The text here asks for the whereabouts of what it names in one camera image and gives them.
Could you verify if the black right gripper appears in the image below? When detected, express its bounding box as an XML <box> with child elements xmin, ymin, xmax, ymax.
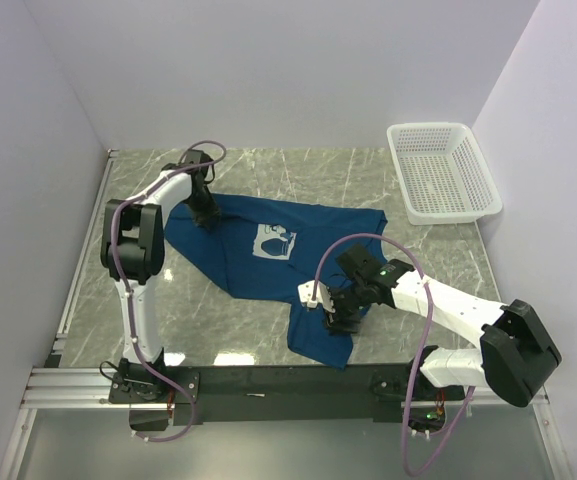
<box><xmin>320</xmin><ymin>278</ymin><xmax>371</xmax><ymax>337</ymax></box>

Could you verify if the blue t shirt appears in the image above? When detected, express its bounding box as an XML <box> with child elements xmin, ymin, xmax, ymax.
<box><xmin>165</xmin><ymin>194</ymin><xmax>387</xmax><ymax>369</ymax></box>

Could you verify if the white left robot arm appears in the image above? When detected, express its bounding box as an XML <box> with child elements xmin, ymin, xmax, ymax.
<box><xmin>100</xmin><ymin>141</ymin><xmax>226</xmax><ymax>402</ymax></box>

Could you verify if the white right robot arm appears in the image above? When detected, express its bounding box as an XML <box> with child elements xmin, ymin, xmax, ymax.
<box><xmin>306</xmin><ymin>244</ymin><xmax>562</xmax><ymax>407</ymax></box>

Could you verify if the white plastic basket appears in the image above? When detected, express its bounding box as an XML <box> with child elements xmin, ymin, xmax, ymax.
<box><xmin>386</xmin><ymin>122</ymin><xmax>503</xmax><ymax>226</ymax></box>

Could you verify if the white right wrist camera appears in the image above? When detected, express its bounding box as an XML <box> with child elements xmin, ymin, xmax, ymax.
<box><xmin>297</xmin><ymin>280</ymin><xmax>335</xmax><ymax>313</ymax></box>

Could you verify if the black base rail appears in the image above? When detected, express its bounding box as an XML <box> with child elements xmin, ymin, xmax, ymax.
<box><xmin>107</xmin><ymin>364</ymin><xmax>469</xmax><ymax>431</ymax></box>

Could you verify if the aluminium frame rail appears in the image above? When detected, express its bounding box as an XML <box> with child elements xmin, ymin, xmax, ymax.
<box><xmin>20</xmin><ymin>367</ymin><xmax>114</xmax><ymax>409</ymax></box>

